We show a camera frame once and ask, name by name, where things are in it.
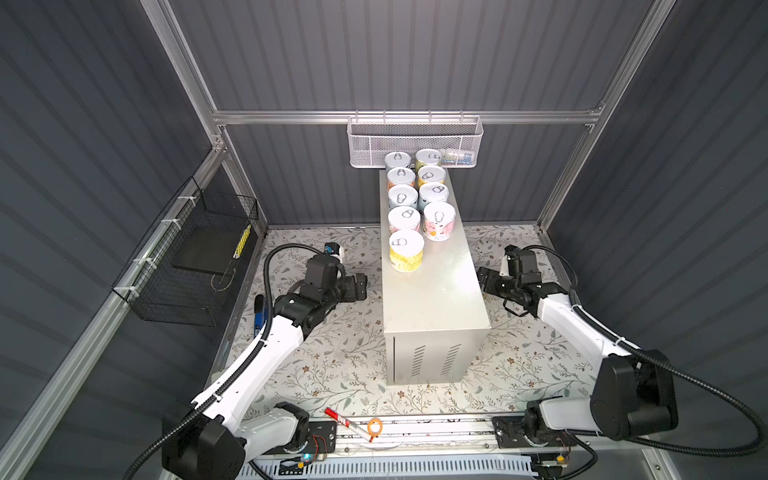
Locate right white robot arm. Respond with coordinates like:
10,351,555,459
476,245,679,441

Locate red white marker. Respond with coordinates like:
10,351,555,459
324,407,371,443

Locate orange label can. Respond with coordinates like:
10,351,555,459
386,167,416,189

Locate dark red label can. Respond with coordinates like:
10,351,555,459
423,202,456,242

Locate pink label can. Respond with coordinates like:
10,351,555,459
387,206,421,233

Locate tube in white basket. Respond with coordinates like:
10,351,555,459
440,148,476,168

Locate silver top can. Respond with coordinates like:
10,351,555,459
418,182,450,211

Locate black wire wall basket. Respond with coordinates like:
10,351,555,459
112,179,261,327

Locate yellow label can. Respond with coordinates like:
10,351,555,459
417,165,446,187

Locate beige metal cabinet counter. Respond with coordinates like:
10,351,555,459
379,172,491,385

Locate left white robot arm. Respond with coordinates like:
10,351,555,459
160,242,367,479

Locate orange ring tool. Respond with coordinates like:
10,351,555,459
366,418,383,441

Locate teal label can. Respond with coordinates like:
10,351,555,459
384,151,412,171

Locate green label can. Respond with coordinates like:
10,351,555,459
415,148,442,170

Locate yellow highlighter pen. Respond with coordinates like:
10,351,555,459
232,225,252,260

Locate blue stapler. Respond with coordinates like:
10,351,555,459
253,294,265,336

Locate floral table mat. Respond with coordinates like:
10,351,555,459
247,226,597,417

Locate white wire mesh basket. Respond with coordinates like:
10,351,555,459
346,114,484,169

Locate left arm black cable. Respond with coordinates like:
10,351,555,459
122,242,337,480

